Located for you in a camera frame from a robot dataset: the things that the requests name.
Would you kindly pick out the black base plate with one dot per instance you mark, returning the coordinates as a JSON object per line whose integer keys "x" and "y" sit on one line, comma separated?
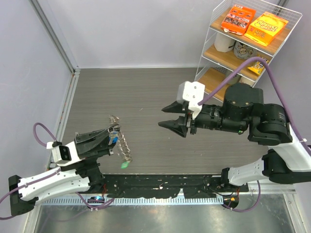
{"x": 165, "y": 186}

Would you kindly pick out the orange snack box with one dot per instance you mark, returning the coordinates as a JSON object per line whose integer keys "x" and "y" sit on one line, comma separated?
{"x": 238, "y": 19}

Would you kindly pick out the white wire shelf rack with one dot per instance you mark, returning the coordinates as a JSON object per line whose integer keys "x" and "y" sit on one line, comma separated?
{"x": 214, "y": 66}

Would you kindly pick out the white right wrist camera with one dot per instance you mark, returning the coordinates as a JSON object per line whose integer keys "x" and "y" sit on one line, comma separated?
{"x": 193, "y": 93}

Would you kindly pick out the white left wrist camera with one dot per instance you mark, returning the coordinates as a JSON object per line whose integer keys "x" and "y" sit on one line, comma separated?
{"x": 64, "y": 155}

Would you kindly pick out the yellow candy packet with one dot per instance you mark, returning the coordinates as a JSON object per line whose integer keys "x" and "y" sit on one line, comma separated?
{"x": 258, "y": 67}

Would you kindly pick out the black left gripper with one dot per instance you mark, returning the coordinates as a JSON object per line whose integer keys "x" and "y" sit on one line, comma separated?
{"x": 94, "y": 144}

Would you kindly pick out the green plastic key tag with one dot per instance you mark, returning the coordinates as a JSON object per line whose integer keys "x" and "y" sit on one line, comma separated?
{"x": 125, "y": 165}

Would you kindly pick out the grey cartoon mug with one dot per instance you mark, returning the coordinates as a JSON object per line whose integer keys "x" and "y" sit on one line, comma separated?
{"x": 243, "y": 51}

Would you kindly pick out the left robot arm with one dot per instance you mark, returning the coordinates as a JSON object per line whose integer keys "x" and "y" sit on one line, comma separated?
{"x": 77, "y": 170}

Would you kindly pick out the yellow snack bag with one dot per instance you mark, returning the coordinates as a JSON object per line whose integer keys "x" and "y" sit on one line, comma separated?
{"x": 265, "y": 28}

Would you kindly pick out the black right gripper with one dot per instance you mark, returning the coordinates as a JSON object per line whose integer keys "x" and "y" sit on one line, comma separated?
{"x": 179, "y": 125}

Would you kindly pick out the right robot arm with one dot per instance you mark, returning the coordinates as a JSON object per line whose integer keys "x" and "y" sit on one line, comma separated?
{"x": 243, "y": 110}

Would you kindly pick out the white slotted cable duct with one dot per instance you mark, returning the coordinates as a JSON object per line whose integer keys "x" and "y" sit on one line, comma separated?
{"x": 179, "y": 200}

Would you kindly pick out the white paper roll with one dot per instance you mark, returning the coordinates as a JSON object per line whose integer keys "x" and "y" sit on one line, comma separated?
{"x": 224, "y": 43}

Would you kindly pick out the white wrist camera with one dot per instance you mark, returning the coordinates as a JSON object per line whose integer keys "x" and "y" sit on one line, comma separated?
{"x": 193, "y": 93}
{"x": 64, "y": 155}

